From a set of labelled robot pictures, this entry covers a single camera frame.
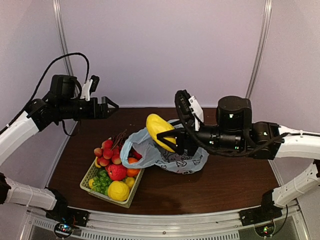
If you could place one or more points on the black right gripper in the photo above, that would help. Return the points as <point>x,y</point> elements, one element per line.
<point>182,137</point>

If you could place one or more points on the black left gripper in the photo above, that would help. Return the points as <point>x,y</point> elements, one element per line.
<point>102,113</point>

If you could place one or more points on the light blue plastic bag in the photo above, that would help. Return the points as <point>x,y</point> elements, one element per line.
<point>155,155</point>

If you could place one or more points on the red lychee bunch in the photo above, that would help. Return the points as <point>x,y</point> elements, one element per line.
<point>109,152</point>

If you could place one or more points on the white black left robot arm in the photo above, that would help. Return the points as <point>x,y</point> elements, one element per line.
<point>65,100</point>

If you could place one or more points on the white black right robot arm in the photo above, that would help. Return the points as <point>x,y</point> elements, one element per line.
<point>236,135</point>

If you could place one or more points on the pink red round fruit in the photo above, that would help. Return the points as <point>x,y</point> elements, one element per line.
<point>136,155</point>

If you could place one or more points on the long yellow fruit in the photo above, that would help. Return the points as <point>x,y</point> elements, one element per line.
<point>97,163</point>

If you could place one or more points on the small yellow lemon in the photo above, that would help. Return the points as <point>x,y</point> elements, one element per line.
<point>130,181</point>

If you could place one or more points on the beige perforated plastic basket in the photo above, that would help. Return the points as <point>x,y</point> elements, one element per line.
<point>93,172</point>

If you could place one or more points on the red apple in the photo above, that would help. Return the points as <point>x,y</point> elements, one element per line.
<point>116,172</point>

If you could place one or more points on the green grape bunch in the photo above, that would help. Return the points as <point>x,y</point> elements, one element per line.
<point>100,184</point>

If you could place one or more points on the large yellow lemon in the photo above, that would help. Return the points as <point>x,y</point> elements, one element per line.
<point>118,191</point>

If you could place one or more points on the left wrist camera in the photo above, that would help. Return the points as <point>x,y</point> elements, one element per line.
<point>89,87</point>

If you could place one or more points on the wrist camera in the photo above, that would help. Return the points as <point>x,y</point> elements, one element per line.
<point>89,87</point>
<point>190,106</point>

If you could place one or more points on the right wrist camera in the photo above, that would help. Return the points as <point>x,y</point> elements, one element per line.
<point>190,106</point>

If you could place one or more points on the front aluminium rail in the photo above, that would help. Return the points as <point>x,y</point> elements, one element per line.
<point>225,225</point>

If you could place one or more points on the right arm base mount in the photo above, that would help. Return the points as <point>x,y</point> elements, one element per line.
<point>263,216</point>

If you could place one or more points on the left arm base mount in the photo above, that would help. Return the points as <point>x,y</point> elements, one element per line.
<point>68,219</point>

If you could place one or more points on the right aluminium frame post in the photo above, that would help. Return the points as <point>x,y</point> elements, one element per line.
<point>261,44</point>

